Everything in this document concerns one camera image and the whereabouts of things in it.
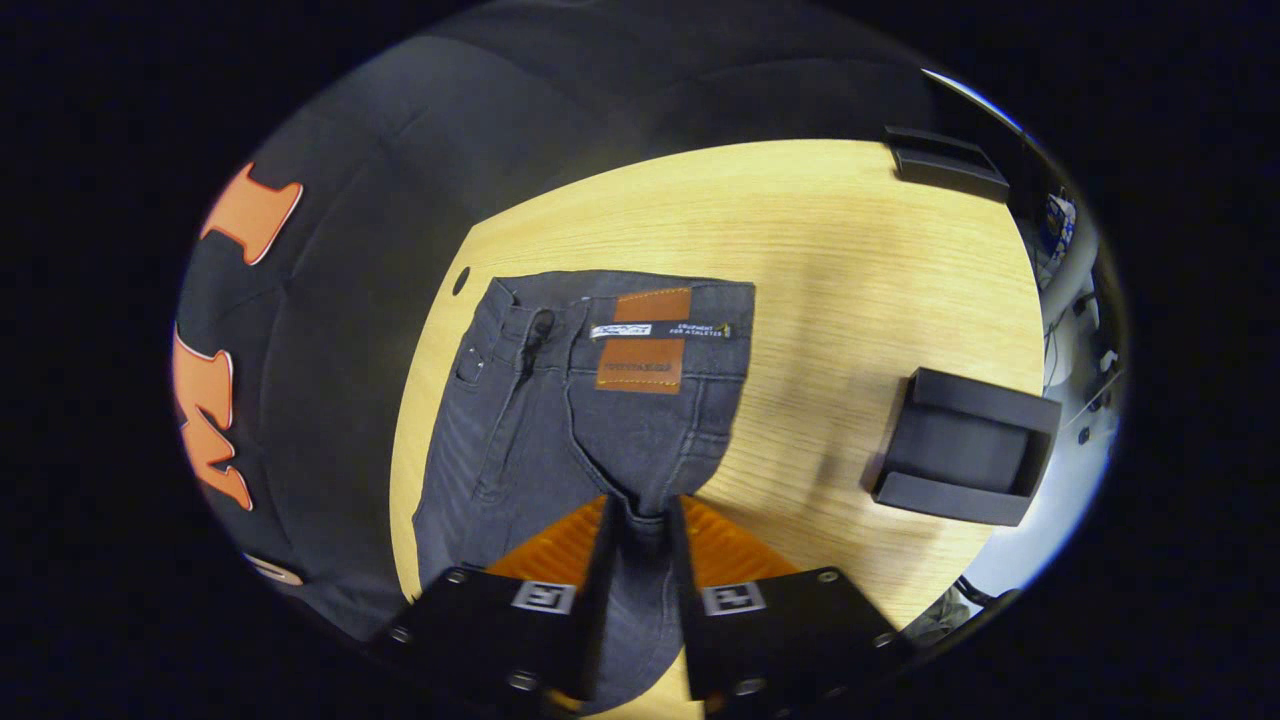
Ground dark grey jeans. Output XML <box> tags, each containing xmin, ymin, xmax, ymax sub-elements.
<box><xmin>412</xmin><ymin>270</ymin><xmax>757</xmax><ymax>713</ymax></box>

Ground grey crumpled cloth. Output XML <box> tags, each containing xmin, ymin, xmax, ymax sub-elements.
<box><xmin>903</xmin><ymin>588</ymin><xmax>979</xmax><ymax>643</ymax></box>

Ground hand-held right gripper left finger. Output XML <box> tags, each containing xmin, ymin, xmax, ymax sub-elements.
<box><xmin>368</xmin><ymin>494</ymin><xmax>623</xmax><ymax>703</ymax></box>

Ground black holder tray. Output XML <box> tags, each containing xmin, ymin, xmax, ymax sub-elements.
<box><xmin>869</xmin><ymin>366</ymin><xmax>1064</xmax><ymax>529</ymax></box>
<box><xmin>884</xmin><ymin>124</ymin><xmax>1012</xmax><ymax>205</ymax></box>

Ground blue and white box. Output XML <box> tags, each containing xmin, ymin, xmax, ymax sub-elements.
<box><xmin>1043</xmin><ymin>193</ymin><xmax>1080</xmax><ymax>259</ymax></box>

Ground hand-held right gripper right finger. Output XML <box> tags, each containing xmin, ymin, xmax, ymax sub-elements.
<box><xmin>670</xmin><ymin>494</ymin><xmax>914</xmax><ymax>703</ymax></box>

